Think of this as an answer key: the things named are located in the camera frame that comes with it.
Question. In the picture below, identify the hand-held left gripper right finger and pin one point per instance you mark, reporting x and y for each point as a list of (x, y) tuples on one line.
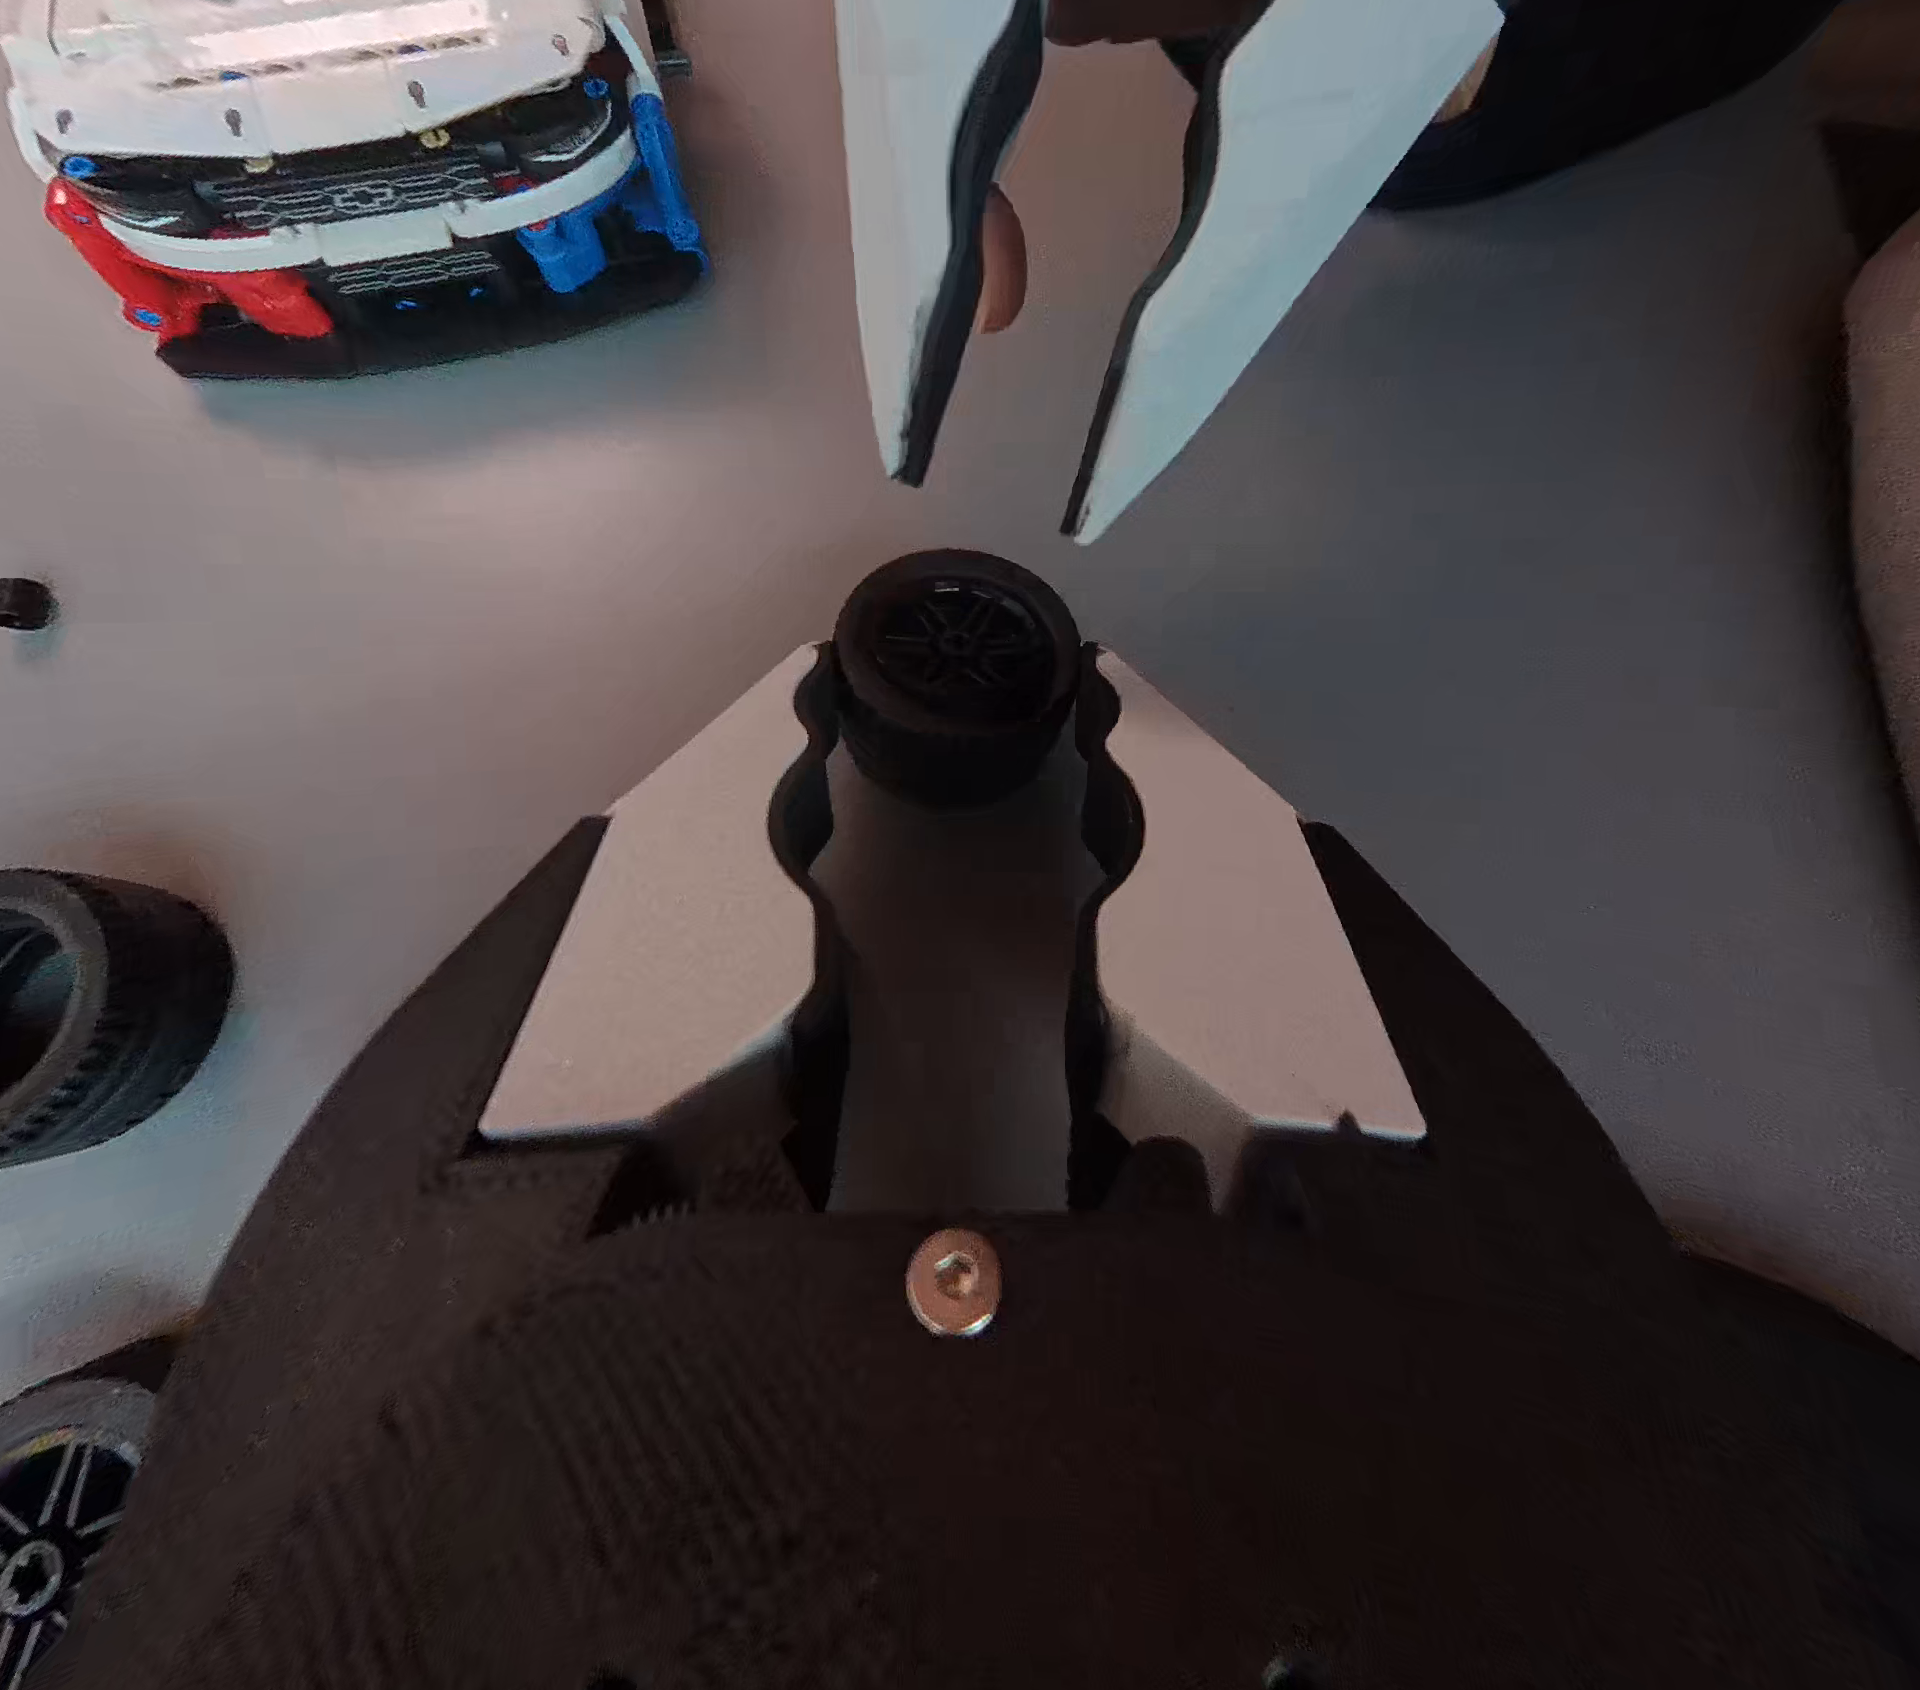
[(1247, 971)]

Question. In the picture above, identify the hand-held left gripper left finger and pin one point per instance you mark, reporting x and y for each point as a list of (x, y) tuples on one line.
[(658, 971)]

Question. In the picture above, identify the black rubber toy tyre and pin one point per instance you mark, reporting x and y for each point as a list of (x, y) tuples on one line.
[(166, 1016), (87, 1406), (960, 761)]

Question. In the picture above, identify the toy brick race car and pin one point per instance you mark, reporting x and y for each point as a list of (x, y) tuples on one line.
[(299, 72)]

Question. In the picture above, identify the person's right hand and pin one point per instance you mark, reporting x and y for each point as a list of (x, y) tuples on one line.
[(1001, 265)]

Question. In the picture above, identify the black textured pad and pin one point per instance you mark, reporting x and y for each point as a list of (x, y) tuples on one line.
[(1576, 130)]

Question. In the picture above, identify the black small brick bush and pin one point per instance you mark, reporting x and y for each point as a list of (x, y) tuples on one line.
[(22, 603)]

